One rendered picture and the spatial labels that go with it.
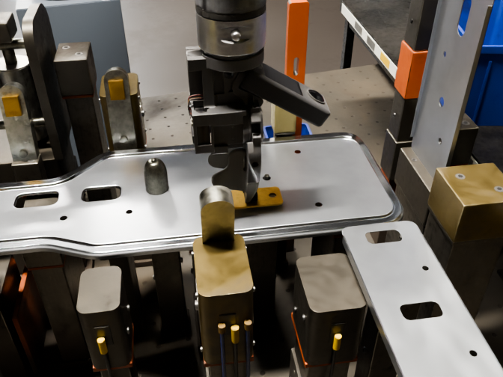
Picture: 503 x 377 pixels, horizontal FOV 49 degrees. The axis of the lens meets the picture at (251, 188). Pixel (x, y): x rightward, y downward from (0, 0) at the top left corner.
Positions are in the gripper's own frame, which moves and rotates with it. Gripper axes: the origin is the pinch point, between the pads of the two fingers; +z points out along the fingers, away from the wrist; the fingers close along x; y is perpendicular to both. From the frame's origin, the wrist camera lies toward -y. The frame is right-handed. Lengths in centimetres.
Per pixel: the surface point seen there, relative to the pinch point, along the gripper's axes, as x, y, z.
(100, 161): -12.7, 20.9, 2.2
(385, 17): -56, -39, 0
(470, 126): -2.0, -30.6, -5.6
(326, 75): -96, -39, 33
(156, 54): -282, 19, 103
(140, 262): -19.9, 18.7, 30.9
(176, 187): -4.8, 10.0, 2.2
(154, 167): -3.9, 12.6, -2.0
